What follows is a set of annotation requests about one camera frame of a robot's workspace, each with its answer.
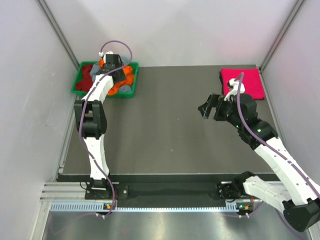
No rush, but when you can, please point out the slotted cable duct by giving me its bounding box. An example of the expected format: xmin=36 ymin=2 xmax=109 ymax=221
xmin=50 ymin=201 xmax=250 ymax=213

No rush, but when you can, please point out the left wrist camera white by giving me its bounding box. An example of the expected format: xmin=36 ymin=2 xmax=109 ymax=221
xmin=98 ymin=51 xmax=114 ymax=58

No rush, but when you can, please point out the orange t shirt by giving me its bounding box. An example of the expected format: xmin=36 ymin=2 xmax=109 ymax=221
xmin=98 ymin=59 xmax=135 ymax=96

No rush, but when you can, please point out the green plastic bin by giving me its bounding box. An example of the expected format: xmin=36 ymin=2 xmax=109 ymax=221
xmin=71 ymin=61 xmax=139 ymax=99

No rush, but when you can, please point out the aluminium front rail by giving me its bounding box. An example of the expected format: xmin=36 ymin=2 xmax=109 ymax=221
xmin=40 ymin=182 xmax=87 ymax=202

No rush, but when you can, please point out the dark red t shirt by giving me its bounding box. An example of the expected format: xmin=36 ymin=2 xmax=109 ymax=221
xmin=75 ymin=64 xmax=93 ymax=93

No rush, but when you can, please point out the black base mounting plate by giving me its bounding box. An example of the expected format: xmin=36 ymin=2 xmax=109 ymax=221
xmin=85 ymin=182 xmax=249 ymax=202

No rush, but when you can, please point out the aluminium corner post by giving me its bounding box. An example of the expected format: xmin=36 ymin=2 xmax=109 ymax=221
xmin=35 ymin=0 xmax=80 ymax=70
xmin=259 ymin=0 xmax=307 ymax=73

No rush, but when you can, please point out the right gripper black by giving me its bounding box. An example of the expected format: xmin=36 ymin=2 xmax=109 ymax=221
xmin=197 ymin=93 xmax=243 ymax=129

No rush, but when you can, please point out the grey-blue t shirt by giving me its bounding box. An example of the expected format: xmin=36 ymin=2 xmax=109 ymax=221
xmin=90 ymin=54 xmax=135 ymax=96

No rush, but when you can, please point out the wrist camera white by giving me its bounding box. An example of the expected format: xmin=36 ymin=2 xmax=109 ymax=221
xmin=224 ymin=78 xmax=245 ymax=102
xmin=98 ymin=51 xmax=114 ymax=58

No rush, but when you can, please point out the folded pink t shirt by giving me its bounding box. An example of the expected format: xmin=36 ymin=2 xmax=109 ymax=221
xmin=219 ymin=67 xmax=266 ymax=101

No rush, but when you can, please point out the aluminium corner post left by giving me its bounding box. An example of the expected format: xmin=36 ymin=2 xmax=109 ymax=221
xmin=35 ymin=0 xmax=80 ymax=70

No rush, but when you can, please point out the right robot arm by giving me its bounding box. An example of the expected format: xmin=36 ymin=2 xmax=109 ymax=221
xmin=198 ymin=93 xmax=320 ymax=232

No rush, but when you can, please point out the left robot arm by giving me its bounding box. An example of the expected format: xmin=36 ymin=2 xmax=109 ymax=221
xmin=73 ymin=51 xmax=123 ymax=202

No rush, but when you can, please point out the aluminium corner post right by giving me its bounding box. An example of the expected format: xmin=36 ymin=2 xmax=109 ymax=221
xmin=259 ymin=0 xmax=307 ymax=73

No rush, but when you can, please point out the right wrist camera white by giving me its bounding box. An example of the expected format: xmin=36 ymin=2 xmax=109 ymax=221
xmin=224 ymin=78 xmax=245 ymax=102

